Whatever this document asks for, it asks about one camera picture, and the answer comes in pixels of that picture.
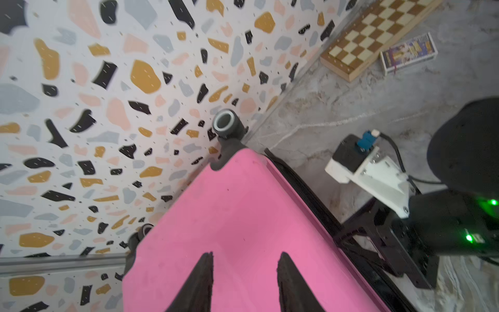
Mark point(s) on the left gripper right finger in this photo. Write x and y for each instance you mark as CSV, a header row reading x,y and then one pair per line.
x,y
294,292

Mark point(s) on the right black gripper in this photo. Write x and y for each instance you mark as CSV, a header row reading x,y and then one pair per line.
x,y
377,234

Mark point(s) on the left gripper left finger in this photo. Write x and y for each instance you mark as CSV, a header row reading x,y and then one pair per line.
x,y
197,291

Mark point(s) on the pink hard-shell suitcase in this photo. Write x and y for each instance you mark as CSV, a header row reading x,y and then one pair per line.
x,y
247,208

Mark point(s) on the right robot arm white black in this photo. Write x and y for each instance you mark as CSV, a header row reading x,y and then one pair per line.
x,y
461,217

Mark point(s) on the purple card box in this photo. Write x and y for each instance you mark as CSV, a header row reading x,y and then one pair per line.
x,y
409,53

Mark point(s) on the wooden chessboard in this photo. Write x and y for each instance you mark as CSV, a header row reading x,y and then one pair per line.
x,y
381,26

